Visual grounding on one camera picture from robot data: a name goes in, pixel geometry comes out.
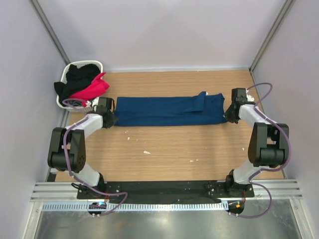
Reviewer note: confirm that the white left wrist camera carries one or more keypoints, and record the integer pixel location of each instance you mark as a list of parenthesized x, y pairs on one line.
[(91, 104)]

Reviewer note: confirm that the grey t shirt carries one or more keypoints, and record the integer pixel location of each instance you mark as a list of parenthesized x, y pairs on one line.
[(74, 103)]

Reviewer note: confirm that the black t shirt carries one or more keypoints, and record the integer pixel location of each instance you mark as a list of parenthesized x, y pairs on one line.
[(77, 79)]

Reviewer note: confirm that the white laundry basket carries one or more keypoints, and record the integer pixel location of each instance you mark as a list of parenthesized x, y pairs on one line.
[(63, 78)]

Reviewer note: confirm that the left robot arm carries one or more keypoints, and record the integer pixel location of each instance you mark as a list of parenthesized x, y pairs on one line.
[(67, 150)]

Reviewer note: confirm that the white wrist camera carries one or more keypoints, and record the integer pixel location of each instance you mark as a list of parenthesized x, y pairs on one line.
[(91, 104), (250, 98)]

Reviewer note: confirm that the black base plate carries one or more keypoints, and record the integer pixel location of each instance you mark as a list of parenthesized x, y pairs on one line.
[(166, 192)]

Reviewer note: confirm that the pink t shirt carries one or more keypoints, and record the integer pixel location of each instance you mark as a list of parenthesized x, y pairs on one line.
[(97, 88)]

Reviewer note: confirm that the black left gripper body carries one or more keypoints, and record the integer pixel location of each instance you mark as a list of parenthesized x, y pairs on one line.
[(110, 120)]

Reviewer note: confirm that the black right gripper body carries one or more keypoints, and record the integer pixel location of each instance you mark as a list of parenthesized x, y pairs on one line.
[(230, 113)]

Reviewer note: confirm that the blue t shirt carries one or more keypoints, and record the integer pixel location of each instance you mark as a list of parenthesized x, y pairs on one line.
[(201, 109)]

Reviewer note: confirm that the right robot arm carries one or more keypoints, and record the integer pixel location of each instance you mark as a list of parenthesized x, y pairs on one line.
[(268, 148)]

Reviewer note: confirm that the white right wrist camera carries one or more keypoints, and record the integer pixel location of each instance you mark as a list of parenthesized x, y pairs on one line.
[(250, 98)]

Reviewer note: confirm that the aluminium frame rail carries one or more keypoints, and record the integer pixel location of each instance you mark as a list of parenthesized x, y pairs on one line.
[(278, 189)]

